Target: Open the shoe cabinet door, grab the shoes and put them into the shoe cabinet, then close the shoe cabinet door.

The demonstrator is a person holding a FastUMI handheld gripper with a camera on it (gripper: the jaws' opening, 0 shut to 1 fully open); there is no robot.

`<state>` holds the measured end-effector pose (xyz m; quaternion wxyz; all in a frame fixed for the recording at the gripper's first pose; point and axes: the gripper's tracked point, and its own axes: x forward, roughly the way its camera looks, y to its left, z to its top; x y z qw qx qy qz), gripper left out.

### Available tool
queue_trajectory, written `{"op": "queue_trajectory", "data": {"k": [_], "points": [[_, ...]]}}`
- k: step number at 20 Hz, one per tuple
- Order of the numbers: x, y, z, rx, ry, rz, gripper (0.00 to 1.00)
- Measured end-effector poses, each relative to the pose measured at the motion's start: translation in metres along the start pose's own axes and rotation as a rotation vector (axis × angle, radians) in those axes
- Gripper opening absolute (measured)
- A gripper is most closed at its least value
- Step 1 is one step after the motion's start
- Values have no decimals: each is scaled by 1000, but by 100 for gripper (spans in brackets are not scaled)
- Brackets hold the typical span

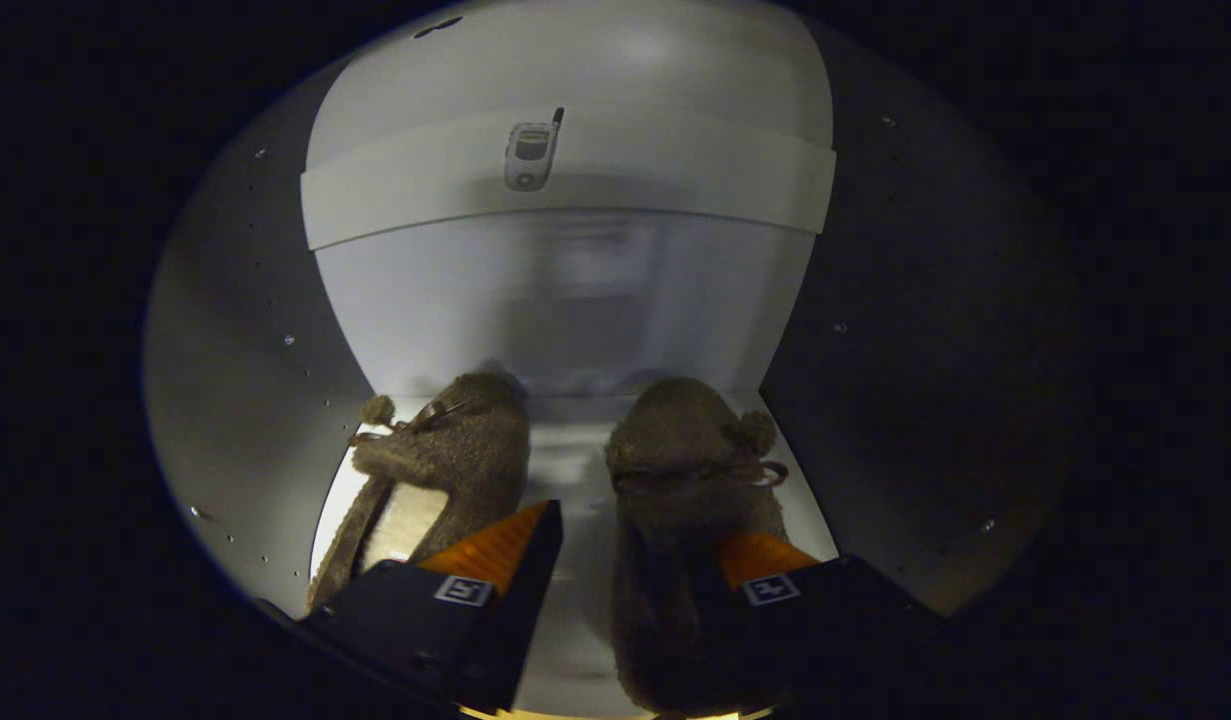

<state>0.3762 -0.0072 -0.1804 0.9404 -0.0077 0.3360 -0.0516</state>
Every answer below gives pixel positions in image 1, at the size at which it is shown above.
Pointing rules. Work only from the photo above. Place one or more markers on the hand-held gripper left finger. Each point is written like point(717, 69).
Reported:
point(520, 610)

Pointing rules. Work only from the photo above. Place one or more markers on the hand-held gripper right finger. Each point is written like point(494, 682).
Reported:
point(835, 620)

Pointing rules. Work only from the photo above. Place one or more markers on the grey shoe cabinet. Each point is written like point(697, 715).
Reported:
point(575, 300)

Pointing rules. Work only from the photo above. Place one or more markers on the brown fuzzy shoe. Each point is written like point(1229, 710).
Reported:
point(465, 450)
point(675, 440)

